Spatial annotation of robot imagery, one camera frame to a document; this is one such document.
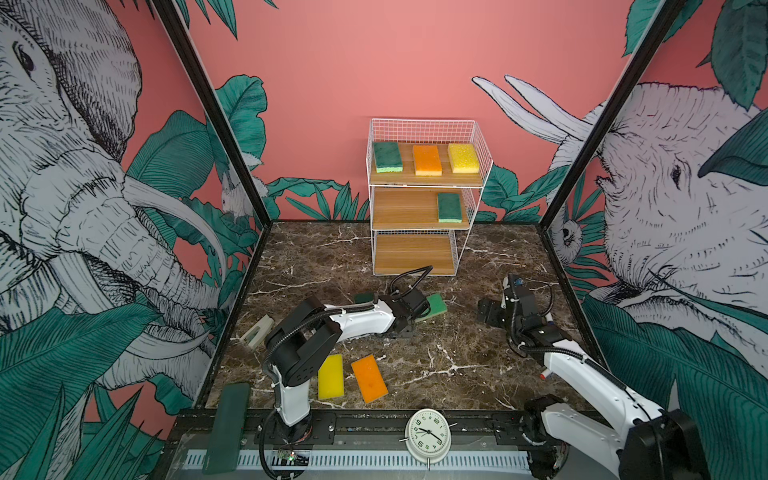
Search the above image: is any dark green sponge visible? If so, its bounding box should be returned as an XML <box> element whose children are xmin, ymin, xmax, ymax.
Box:
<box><xmin>437</xmin><ymin>192</ymin><xmax>464</xmax><ymax>224</ymax></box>
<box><xmin>354</xmin><ymin>292</ymin><xmax>376</xmax><ymax>304</ymax></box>
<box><xmin>373</xmin><ymin>142</ymin><xmax>403</xmax><ymax>173</ymax></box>

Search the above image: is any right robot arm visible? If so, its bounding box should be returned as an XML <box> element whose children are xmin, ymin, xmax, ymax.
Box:
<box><xmin>477</xmin><ymin>274</ymin><xmax>710</xmax><ymax>479</ymax></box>

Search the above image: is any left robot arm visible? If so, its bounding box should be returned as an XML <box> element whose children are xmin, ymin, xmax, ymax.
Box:
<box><xmin>261</xmin><ymin>265</ymin><xmax>433</xmax><ymax>445</ymax></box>

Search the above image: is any light green yellow sponge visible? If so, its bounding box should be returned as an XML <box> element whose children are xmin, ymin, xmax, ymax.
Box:
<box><xmin>424</xmin><ymin>293</ymin><xmax>447</xmax><ymax>319</ymax></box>

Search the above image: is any dark green sponge beside orange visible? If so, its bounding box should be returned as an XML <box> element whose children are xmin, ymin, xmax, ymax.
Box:
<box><xmin>354</xmin><ymin>292</ymin><xmax>376</xmax><ymax>304</ymax></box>

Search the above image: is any orange sponge tilted front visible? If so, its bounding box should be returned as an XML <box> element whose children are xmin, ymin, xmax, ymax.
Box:
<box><xmin>351</xmin><ymin>355</ymin><xmax>389</xmax><ymax>404</ymax></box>

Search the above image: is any yellow sponge on table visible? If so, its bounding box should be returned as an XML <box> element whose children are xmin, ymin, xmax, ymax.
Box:
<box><xmin>317</xmin><ymin>354</ymin><xmax>345</xmax><ymax>400</ymax></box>

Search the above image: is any white analog clock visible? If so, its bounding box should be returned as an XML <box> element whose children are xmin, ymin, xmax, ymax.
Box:
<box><xmin>400</xmin><ymin>408</ymin><xmax>455</xmax><ymax>470</ymax></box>

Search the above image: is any white stapler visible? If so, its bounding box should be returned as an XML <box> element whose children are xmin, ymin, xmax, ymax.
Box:
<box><xmin>239</xmin><ymin>315</ymin><xmax>274</xmax><ymax>349</ymax></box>

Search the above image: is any dark green cloth pad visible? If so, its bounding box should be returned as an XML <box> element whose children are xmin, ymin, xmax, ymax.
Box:
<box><xmin>202</xmin><ymin>382</ymin><xmax>251</xmax><ymax>476</ymax></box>

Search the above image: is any white wire wooden shelf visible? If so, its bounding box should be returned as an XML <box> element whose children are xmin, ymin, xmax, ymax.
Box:
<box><xmin>366</xmin><ymin>118</ymin><xmax>493</xmax><ymax>276</ymax></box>

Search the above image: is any white slotted cable duct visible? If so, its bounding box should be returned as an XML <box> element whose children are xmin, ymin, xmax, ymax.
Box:
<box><xmin>179</xmin><ymin>449</ymin><xmax>532</xmax><ymax>475</ymax></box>

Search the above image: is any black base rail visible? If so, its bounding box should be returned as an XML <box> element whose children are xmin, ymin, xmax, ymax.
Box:
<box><xmin>161</xmin><ymin>407</ymin><xmax>655</xmax><ymax>480</ymax></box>

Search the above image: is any black frame post right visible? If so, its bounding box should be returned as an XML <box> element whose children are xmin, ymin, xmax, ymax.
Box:
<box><xmin>539</xmin><ymin>0</ymin><xmax>688</xmax><ymax>232</ymax></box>

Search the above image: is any black frame post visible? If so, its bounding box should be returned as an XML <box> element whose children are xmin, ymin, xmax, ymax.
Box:
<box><xmin>149</xmin><ymin>0</ymin><xmax>272</xmax><ymax>229</ymax></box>
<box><xmin>539</xmin><ymin>0</ymin><xmax>688</xmax><ymax>232</ymax></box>

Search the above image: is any black frame post left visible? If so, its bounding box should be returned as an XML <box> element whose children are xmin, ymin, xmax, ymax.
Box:
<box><xmin>149</xmin><ymin>0</ymin><xmax>272</xmax><ymax>229</ymax></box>

